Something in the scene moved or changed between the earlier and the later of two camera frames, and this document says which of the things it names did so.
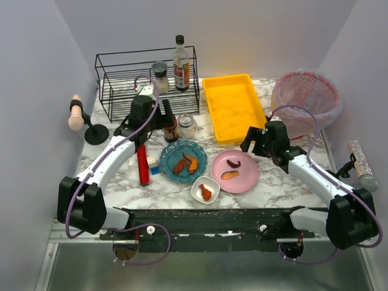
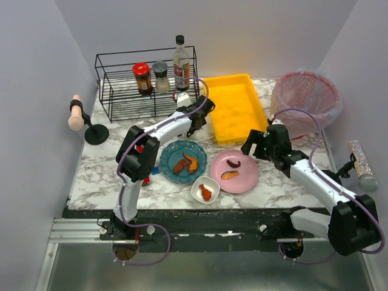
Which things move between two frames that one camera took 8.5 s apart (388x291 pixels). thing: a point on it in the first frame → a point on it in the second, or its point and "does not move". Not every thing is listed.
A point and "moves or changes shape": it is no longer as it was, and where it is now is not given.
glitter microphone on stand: x=367 y=182 does not move
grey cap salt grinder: x=159 y=68 does not move
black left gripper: x=163 y=113 → x=196 y=118
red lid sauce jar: x=170 y=133 moves or changes shape
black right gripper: x=257 y=139 does not move
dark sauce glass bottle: x=181 y=65 does not move
